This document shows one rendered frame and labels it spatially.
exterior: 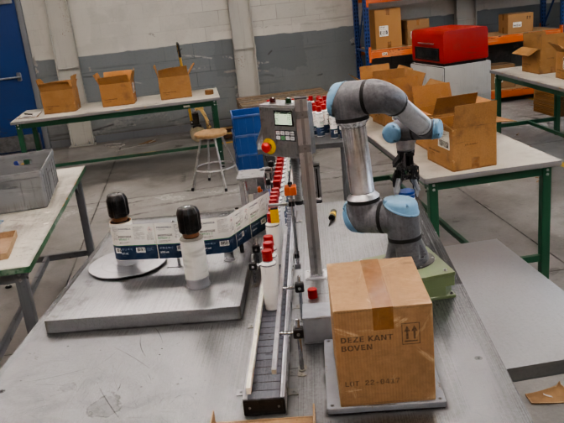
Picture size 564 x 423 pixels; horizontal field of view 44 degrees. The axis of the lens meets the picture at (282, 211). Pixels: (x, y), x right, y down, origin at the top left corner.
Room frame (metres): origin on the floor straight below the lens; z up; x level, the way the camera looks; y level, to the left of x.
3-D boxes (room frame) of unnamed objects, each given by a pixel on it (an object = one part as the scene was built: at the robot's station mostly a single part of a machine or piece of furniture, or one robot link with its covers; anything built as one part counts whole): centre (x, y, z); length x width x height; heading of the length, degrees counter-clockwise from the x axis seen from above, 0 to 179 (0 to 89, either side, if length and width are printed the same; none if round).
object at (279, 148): (2.47, -0.05, 1.38); 0.17 x 0.10 x 0.19; 51
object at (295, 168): (2.52, -0.07, 1.18); 0.04 x 0.04 x 0.21
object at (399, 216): (2.27, -0.40, 1.07); 0.13 x 0.12 x 0.14; 57
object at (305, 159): (2.40, -0.11, 1.16); 0.04 x 0.04 x 0.67; 86
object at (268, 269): (2.05, 0.06, 0.98); 0.05 x 0.05 x 0.20
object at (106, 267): (2.58, 0.63, 0.89); 0.31 x 0.31 x 0.01
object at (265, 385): (2.36, 0.04, 0.86); 1.65 x 0.08 x 0.04; 176
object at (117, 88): (7.76, 1.67, 0.96); 0.43 x 0.42 x 0.37; 93
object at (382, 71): (5.65, -0.90, 0.97); 0.45 x 0.40 x 0.37; 98
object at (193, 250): (2.31, 0.33, 1.03); 0.09 x 0.09 x 0.30
